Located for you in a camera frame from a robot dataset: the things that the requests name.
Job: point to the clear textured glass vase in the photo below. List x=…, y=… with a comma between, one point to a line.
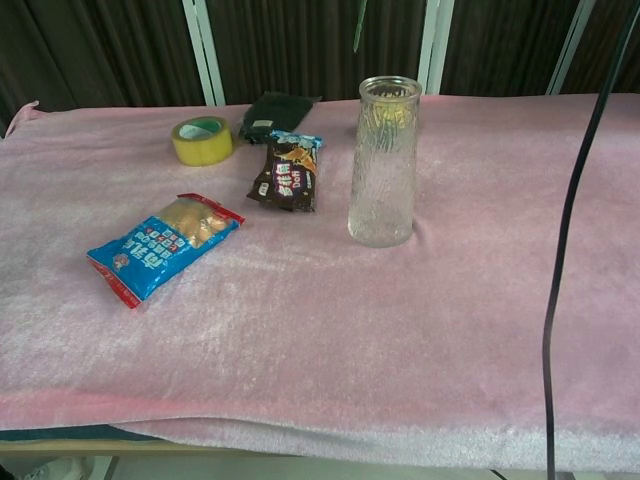
x=382, y=200

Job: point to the brown chocolate snack pack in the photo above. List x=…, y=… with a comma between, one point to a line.
x=287, y=180

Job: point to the pink plush tablecloth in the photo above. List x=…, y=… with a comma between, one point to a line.
x=320, y=340

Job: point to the black plastic package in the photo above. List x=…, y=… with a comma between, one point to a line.
x=272, y=115

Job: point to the yellow packing tape roll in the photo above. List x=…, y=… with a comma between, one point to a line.
x=202, y=150

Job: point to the blue cracker snack bag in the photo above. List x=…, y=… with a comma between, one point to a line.
x=150, y=250

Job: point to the white partition frame post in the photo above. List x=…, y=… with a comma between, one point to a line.
x=434, y=50
x=205, y=55
x=570, y=55

